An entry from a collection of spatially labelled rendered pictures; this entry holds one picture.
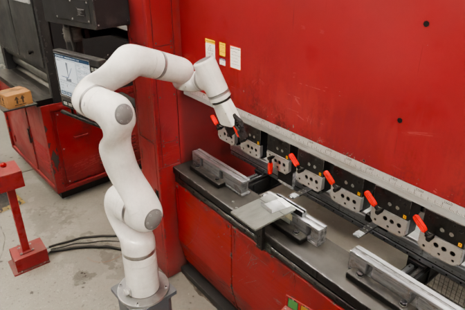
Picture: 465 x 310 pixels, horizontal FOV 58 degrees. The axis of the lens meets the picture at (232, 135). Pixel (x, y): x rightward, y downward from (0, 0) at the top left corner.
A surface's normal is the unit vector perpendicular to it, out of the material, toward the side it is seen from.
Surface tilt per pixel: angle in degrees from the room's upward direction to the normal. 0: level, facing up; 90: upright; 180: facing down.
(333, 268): 0
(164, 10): 90
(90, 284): 0
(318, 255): 0
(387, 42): 90
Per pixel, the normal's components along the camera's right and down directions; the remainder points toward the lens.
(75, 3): -0.61, 0.33
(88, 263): 0.00, -0.91
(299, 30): -0.78, 0.26
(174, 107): 0.62, 0.33
